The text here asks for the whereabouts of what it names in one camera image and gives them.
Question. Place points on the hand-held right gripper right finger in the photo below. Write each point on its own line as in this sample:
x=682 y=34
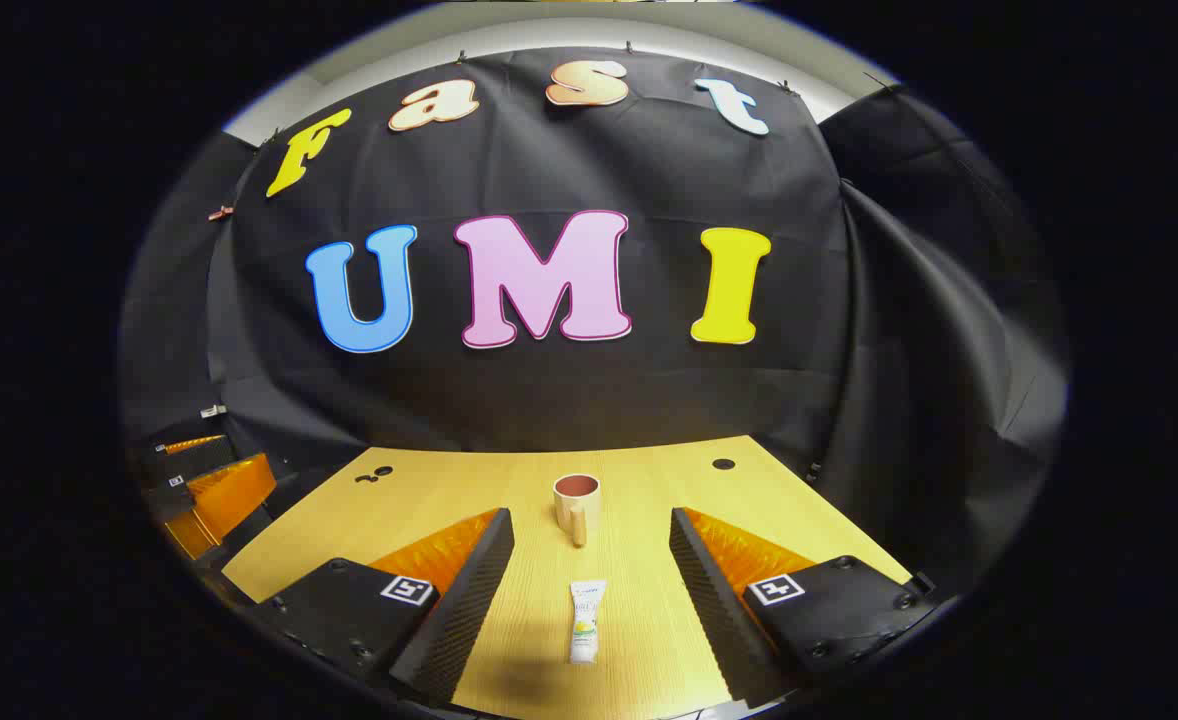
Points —
x=709 y=600

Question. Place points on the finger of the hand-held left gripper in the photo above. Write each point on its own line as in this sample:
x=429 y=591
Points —
x=234 y=490
x=194 y=458

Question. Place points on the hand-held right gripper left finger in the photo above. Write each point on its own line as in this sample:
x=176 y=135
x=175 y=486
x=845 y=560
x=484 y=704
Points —
x=469 y=600

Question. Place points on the white toothpaste tube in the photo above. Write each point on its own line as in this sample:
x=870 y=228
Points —
x=586 y=625

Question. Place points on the wooden desktop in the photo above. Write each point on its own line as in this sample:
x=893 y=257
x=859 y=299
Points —
x=639 y=520

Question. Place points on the small white clip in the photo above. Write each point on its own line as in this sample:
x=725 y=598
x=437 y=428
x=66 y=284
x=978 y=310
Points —
x=212 y=410

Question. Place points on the black backdrop cloth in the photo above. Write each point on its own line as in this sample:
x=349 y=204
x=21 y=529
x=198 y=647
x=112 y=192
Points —
x=569 y=400

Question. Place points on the small red clip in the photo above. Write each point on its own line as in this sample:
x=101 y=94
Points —
x=220 y=212

